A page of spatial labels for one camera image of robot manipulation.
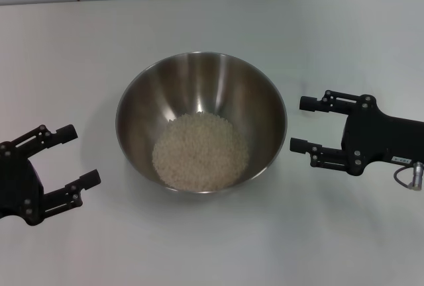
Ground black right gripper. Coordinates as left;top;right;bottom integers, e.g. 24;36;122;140
290;89;424;177

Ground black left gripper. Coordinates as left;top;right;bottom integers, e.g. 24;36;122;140
0;124;101;227

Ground white rice grains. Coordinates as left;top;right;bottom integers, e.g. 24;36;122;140
151;111;250;193

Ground stainless steel mixing bowl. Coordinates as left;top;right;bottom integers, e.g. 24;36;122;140
115;50;288;195

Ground right gripper cable with connector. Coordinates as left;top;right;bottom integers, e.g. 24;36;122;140
393;162;424;190

